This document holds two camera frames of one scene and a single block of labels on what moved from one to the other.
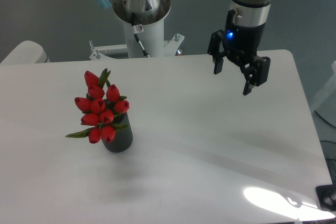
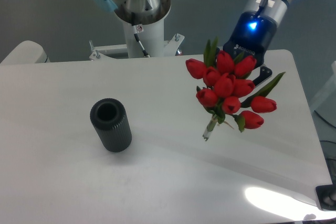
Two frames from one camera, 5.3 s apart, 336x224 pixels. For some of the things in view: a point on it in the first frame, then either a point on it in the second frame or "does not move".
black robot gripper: (241, 43) to (250, 34)
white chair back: (27, 52) does not move
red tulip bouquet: (102, 105) to (227, 89)
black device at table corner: (326, 194) does not move
